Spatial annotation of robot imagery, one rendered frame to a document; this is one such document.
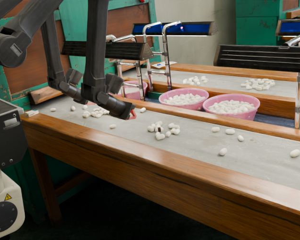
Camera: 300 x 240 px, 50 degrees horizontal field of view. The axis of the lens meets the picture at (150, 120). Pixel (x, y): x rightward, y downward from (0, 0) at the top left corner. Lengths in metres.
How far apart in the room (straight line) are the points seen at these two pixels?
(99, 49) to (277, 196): 0.70
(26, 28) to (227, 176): 0.72
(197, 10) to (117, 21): 1.91
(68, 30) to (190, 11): 2.19
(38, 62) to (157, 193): 1.15
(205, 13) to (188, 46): 0.50
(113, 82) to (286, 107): 0.86
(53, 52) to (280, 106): 1.07
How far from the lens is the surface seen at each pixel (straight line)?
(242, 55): 1.17
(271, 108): 1.69
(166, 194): 1.19
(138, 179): 1.27
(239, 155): 1.21
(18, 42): 0.90
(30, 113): 1.87
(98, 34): 1.08
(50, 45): 1.49
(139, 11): 2.57
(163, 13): 3.72
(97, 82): 1.10
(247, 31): 4.21
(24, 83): 2.00
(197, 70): 2.27
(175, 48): 3.87
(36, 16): 0.94
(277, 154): 1.24
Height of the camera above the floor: 1.34
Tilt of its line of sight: 23 degrees down
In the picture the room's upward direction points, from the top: 8 degrees counter-clockwise
